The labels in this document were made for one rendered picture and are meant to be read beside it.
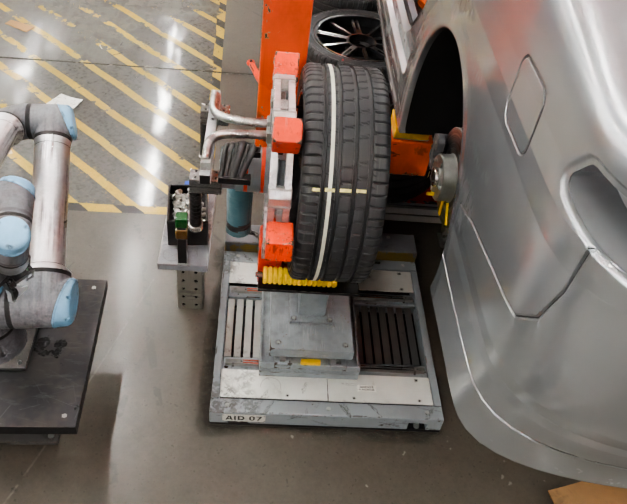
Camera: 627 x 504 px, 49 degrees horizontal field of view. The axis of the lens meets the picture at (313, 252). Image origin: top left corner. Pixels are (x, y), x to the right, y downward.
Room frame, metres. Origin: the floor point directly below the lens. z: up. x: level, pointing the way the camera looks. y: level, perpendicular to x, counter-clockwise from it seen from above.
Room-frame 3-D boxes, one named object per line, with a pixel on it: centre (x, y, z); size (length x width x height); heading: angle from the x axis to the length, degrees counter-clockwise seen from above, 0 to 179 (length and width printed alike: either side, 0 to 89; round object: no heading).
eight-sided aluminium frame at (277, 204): (1.70, 0.14, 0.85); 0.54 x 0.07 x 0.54; 7
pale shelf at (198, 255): (1.84, 0.46, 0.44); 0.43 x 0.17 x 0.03; 7
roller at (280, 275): (1.59, 0.03, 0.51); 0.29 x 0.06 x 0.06; 97
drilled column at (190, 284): (1.87, 0.46, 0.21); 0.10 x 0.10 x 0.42; 7
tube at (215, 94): (1.78, 0.28, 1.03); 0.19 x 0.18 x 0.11; 97
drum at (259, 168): (1.69, 0.22, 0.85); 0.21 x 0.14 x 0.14; 97
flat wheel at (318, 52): (3.37, -0.08, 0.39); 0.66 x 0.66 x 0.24
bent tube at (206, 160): (1.58, 0.25, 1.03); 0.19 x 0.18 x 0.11; 97
